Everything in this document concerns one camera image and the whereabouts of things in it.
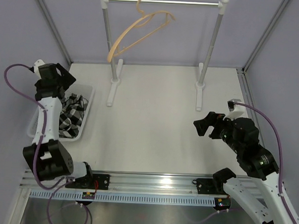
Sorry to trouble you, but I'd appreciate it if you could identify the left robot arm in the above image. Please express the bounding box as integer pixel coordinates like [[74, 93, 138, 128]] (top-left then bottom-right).
[[23, 59, 94, 188]]

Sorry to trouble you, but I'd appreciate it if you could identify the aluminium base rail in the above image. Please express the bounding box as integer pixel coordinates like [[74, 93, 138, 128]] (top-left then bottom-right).
[[19, 166, 264, 198]]

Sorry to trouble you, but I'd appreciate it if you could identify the white silver clothes rack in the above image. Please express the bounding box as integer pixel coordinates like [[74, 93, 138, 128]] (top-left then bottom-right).
[[99, 0, 229, 111]]

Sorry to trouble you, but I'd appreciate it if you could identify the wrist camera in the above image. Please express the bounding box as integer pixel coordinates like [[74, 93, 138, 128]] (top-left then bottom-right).
[[225, 99, 245, 120], [29, 59, 45, 79]]

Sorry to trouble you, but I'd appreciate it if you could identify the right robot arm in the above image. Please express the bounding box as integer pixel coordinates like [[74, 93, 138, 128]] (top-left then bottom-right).
[[193, 112, 299, 224]]

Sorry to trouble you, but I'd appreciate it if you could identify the aluminium frame post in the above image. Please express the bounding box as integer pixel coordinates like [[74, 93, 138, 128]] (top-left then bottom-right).
[[35, 0, 73, 66], [239, 0, 293, 148]]

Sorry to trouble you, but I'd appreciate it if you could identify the right aluminium frame post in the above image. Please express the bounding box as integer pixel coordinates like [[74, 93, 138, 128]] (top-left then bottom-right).
[[239, 0, 293, 148]]

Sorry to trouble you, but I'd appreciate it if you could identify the white perforated plastic basket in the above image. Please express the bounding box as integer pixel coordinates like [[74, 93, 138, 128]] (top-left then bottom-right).
[[26, 81, 96, 143]]

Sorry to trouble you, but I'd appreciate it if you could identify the left aluminium frame post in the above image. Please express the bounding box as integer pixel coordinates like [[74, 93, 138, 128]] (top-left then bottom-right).
[[35, 0, 73, 66]]

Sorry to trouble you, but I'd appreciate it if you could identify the beige wooden hanger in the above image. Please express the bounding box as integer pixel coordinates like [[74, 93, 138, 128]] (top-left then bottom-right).
[[107, 0, 176, 62]]

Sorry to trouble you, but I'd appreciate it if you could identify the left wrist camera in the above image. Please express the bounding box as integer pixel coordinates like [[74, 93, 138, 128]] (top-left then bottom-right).
[[29, 59, 45, 79]]

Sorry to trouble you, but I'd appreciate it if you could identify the white slotted cable duct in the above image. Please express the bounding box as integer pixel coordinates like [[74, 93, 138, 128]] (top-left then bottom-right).
[[29, 189, 216, 207]]

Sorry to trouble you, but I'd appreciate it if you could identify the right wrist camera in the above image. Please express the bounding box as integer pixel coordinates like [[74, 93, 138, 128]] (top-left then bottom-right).
[[225, 99, 245, 120]]

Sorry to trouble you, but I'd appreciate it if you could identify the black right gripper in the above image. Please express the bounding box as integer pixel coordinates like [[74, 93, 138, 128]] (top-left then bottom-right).
[[192, 110, 244, 154]]

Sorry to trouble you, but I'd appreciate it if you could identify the black white checkered shirt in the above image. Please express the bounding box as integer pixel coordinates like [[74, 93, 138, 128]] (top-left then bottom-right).
[[59, 93, 88, 139]]

